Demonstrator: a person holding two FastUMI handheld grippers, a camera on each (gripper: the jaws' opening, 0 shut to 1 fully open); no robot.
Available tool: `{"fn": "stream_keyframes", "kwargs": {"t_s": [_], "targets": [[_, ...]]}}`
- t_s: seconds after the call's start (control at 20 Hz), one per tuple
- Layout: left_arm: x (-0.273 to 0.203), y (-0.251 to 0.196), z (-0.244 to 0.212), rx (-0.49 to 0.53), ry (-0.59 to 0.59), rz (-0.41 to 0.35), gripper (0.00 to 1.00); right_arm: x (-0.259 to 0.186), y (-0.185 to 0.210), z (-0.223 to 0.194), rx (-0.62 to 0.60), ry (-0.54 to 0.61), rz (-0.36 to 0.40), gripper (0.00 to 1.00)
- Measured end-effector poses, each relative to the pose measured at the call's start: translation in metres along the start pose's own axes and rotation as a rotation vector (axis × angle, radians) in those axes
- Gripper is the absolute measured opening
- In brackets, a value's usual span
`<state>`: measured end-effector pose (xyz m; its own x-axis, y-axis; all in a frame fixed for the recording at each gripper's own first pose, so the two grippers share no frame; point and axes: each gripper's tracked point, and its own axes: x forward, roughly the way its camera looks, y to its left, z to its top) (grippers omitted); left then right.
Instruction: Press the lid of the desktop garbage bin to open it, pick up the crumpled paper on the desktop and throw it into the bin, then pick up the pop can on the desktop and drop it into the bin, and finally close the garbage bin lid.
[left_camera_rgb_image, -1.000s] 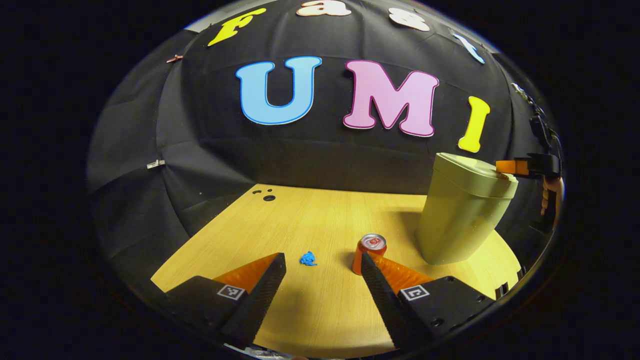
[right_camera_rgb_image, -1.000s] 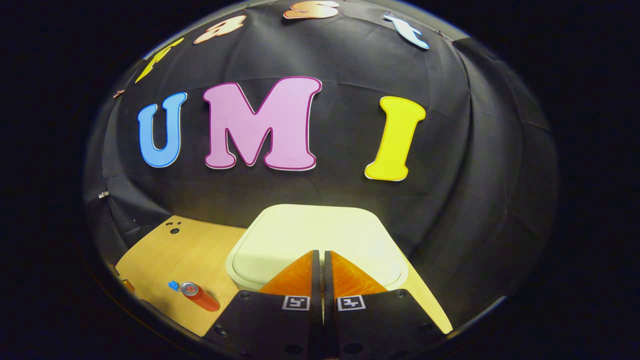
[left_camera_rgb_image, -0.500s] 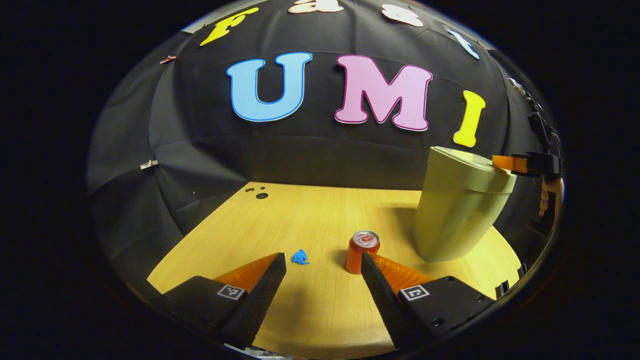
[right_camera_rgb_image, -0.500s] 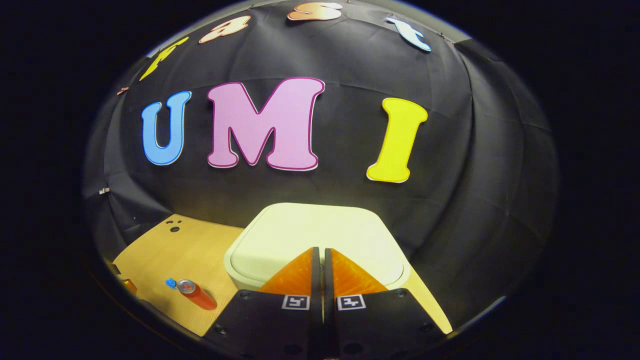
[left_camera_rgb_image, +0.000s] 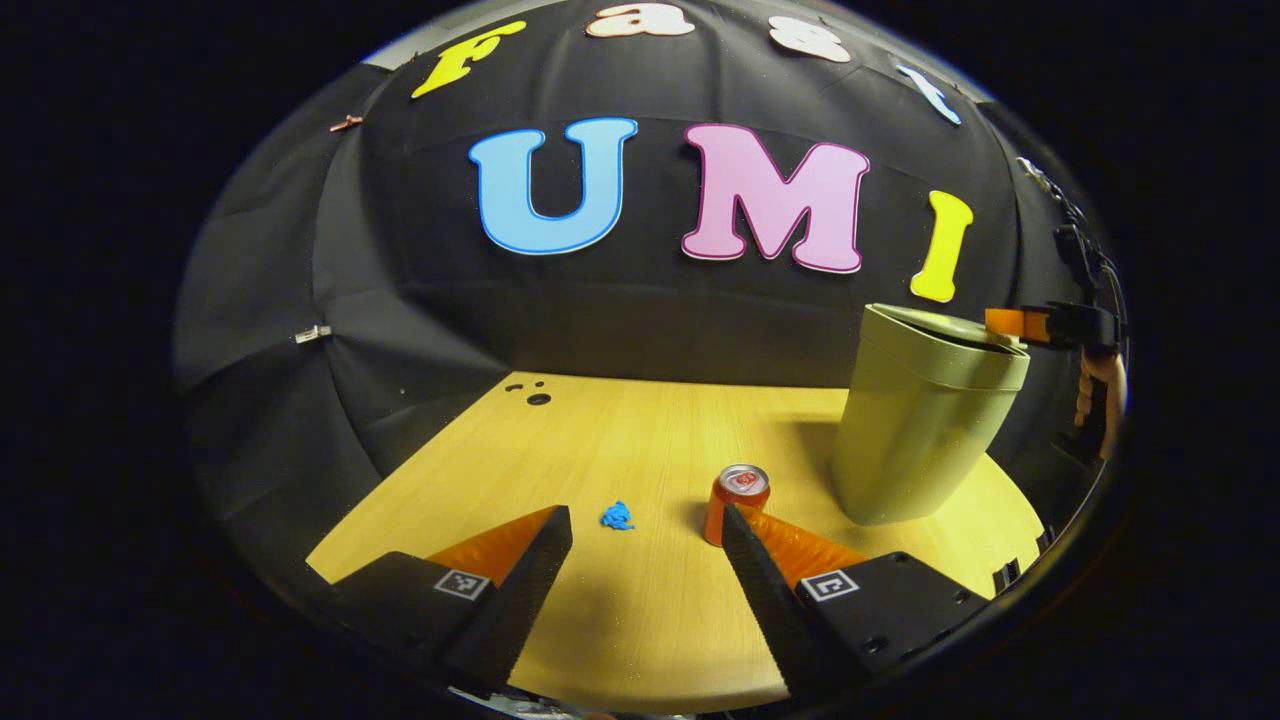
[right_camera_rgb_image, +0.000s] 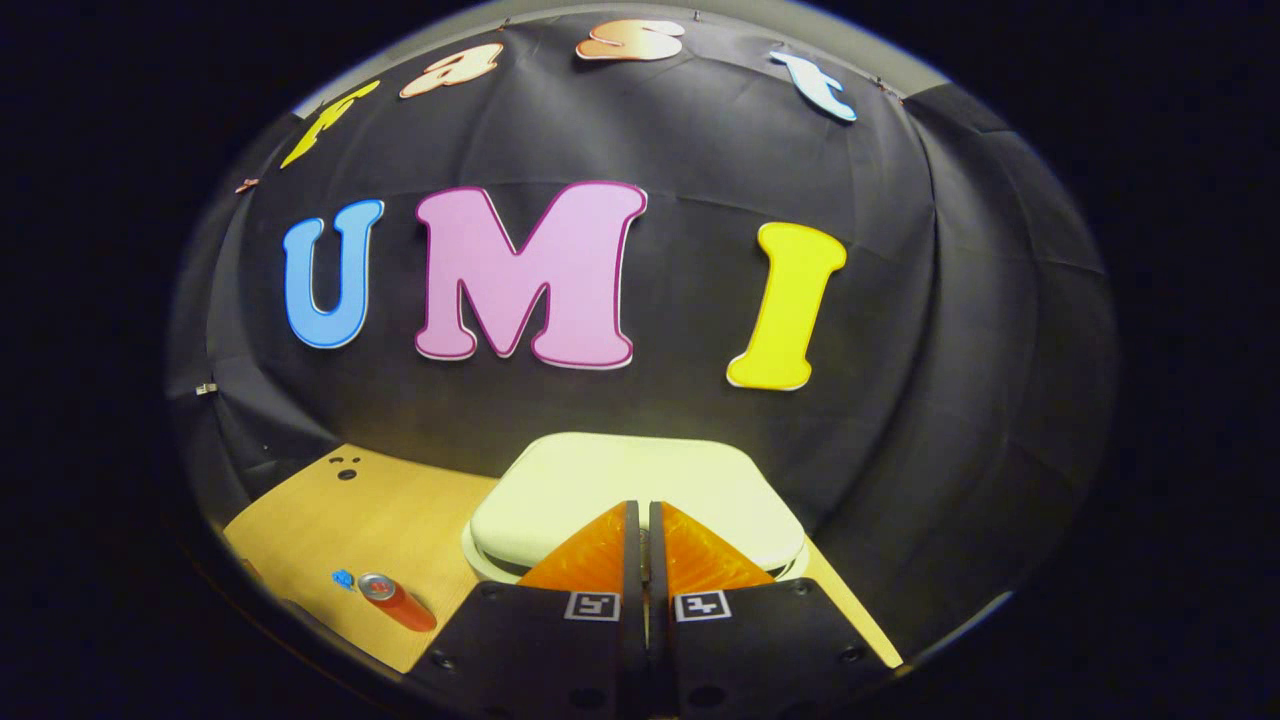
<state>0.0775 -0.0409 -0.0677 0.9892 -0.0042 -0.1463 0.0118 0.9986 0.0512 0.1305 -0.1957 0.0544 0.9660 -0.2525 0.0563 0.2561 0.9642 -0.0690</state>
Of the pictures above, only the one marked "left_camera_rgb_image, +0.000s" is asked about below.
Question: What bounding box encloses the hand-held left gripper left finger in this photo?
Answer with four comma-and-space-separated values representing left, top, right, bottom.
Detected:
330, 505, 574, 699

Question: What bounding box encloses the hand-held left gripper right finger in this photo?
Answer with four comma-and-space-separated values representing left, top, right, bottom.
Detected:
721, 503, 996, 701

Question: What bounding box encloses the orange pop can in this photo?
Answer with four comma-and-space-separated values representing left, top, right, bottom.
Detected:
703, 464, 772, 548

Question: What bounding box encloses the cream desktop garbage bin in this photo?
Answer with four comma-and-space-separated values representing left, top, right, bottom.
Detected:
831, 303, 1031, 527

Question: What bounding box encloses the wooden desktop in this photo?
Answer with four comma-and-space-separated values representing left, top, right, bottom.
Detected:
305, 372, 1046, 716

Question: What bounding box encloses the black backdrop cloth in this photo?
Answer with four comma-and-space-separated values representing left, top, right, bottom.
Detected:
172, 0, 1126, 601

